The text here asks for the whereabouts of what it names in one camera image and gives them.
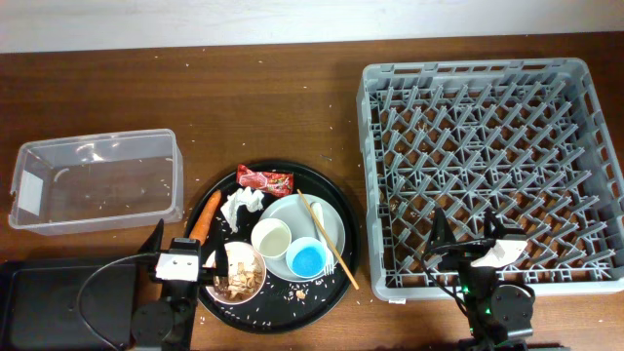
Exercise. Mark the orange carrot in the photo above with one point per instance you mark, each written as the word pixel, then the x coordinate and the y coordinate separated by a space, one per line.
pixel 200 230

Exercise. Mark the light blue cup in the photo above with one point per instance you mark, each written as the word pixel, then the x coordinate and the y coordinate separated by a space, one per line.
pixel 306 257

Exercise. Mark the white bowl with food scraps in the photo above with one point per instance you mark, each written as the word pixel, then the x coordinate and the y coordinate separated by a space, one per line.
pixel 246 275

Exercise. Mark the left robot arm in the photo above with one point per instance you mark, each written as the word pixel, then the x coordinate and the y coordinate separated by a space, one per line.
pixel 166 323

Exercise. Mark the black rectangular bin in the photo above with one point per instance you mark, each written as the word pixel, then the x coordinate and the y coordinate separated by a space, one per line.
pixel 38 303

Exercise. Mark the cream white cup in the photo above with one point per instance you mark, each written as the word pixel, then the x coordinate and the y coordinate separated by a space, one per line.
pixel 271 238

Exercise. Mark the black round tray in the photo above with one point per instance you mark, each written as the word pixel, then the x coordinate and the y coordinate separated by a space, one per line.
pixel 283 306

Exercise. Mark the white tissue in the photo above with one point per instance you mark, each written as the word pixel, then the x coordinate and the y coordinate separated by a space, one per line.
pixel 243 197

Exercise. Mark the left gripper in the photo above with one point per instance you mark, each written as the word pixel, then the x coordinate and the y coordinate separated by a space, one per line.
pixel 220 268

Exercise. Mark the grey dishwasher rack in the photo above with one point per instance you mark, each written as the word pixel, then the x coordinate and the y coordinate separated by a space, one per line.
pixel 525 139

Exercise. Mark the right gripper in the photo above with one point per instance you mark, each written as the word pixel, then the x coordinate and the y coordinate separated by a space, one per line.
pixel 462 253

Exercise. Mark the clear plastic bin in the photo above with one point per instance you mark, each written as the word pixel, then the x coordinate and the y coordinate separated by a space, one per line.
pixel 97 182

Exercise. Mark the red snack wrapper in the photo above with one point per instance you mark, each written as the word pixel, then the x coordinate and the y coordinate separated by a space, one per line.
pixel 276 184

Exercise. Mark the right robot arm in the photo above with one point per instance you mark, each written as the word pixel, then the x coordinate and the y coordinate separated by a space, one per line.
pixel 498 312

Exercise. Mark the wooden chopstick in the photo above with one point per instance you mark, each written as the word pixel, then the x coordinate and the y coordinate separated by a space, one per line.
pixel 331 245

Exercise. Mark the white plastic fork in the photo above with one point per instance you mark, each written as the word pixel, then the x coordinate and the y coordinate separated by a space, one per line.
pixel 318 213

